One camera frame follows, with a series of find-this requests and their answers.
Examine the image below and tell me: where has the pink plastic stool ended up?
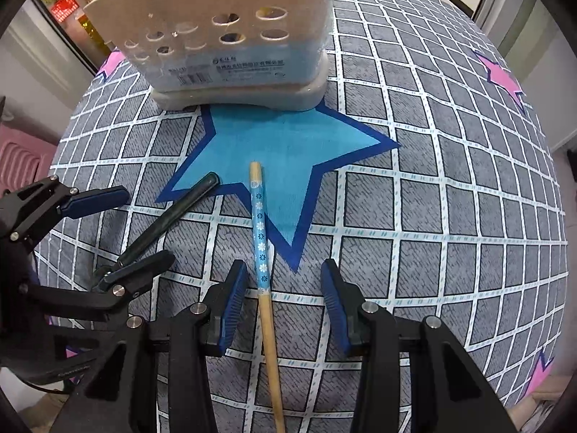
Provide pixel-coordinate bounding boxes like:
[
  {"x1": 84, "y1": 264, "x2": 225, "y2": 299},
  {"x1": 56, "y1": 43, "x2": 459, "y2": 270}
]
[{"x1": 0, "y1": 124, "x2": 57, "y2": 193}]

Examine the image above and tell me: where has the grey checked tablecloth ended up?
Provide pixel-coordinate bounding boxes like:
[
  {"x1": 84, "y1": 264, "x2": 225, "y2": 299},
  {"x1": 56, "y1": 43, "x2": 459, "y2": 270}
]
[{"x1": 34, "y1": 0, "x2": 567, "y2": 432}]

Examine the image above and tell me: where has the dark translucent spoon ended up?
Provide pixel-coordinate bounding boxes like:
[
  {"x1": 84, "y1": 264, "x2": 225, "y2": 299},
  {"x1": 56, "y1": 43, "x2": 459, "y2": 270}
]
[{"x1": 115, "y1": 172, "x2": 220, "y2": 268}]

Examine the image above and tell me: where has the beige utensil holder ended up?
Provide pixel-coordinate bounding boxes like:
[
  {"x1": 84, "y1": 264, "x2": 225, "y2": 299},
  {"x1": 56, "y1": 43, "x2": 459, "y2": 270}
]
[{"x1": 85, "y1": 0, "x2": 332, "y2": 111}]

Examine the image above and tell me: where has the red plastic basket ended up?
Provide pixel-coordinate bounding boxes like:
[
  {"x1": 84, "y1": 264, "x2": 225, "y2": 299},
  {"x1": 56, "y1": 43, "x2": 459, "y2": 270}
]
[{"x1": 50, "y1": 0, "x2": 79, "y2": 23}]

